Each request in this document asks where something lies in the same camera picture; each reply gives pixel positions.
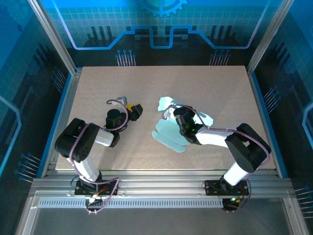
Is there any light teal paper box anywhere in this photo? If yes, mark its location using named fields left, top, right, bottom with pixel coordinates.
left=151, top=96, right=214, bottom=154

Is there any black controller board with LEDs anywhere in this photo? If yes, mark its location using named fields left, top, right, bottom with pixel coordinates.
left=221, top=195, right=245, bottom=213
left=85, top=194, right=105, bottom=215

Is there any aluminium frame side rail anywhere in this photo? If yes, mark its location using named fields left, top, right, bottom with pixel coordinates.
left=40, top=70, right=83, bottom=178
left=246, top=68, right=289, bottom=178

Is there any aluminium frame cross rail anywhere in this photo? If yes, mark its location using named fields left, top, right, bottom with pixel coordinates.
left=29, top=170, right=295, bottom=196

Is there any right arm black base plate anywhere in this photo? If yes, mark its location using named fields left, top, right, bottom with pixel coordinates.
left=204, top=180, right=249, bottom=196

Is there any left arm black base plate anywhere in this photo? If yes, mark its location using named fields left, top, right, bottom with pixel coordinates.
left=74, top=180, right=119, bottom=196

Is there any slotted grey cable duct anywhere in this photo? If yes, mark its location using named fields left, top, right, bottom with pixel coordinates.
left=38, top=198, right=229, bottom=208

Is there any aluminium frame post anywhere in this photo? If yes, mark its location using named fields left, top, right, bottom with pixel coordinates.
left=27, top=0, right=83, bottom=75
left=246, top=0, right=295, bottom=74

